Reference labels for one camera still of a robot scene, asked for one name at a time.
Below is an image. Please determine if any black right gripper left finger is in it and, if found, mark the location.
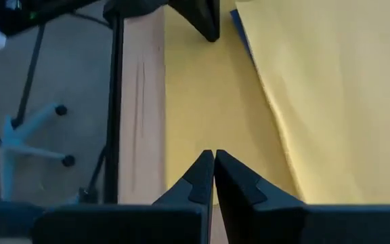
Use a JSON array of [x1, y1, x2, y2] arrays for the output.
[[31, 149, 215, 244]]

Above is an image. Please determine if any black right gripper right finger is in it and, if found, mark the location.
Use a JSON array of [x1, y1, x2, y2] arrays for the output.
[[214, 149, 390, 244]]

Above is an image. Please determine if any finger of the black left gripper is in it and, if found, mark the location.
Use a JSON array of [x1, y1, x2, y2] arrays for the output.
[[168, 0, 221, 43]]

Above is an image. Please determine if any blue paper sheet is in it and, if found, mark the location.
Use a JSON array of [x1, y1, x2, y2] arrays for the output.
[[229, 8, 255, 65]]

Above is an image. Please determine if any yellow paper sheet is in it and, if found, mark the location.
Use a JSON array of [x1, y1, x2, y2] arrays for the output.
[[234, 0, 390, 206], [163, 0, 305, 207]]

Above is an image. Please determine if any white office chair base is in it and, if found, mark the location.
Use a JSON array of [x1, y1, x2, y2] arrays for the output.
[[0, 101, 77, 204]]

